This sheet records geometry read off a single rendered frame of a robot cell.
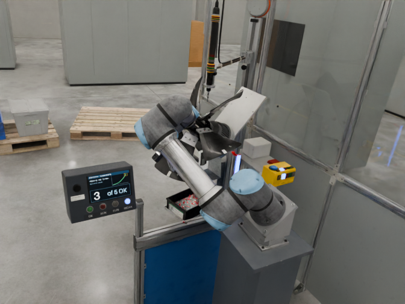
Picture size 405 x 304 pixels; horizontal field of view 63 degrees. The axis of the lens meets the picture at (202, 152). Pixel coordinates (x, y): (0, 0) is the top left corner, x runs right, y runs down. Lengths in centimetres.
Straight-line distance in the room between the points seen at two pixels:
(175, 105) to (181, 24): 646
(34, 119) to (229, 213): 362
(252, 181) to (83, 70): 635
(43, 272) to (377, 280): 221
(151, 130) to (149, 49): 629
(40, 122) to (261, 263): 370
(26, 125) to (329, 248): 364
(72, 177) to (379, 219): 160
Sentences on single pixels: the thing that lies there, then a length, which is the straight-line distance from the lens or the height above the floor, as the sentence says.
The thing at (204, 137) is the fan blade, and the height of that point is 118.
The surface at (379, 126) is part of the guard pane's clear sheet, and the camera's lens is 201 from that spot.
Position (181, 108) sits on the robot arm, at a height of 151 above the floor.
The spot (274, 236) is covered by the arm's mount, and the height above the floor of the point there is 106.
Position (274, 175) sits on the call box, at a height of 106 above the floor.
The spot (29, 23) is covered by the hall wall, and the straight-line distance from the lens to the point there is 1384.
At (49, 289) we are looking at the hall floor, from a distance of 267.
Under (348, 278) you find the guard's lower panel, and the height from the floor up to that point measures 39.
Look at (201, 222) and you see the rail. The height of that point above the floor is 85.
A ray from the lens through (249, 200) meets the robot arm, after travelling 124.
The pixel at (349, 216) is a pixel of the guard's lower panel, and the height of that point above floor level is 78.
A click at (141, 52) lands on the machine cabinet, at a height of 70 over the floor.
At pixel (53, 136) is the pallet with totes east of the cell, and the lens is 459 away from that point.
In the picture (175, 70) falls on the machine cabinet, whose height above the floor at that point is 31.
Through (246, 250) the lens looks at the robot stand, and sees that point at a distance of 140.
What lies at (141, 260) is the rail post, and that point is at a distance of 172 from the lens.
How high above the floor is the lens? 190
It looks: 25 degrees down
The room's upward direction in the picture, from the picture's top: 6 degrees clockwise
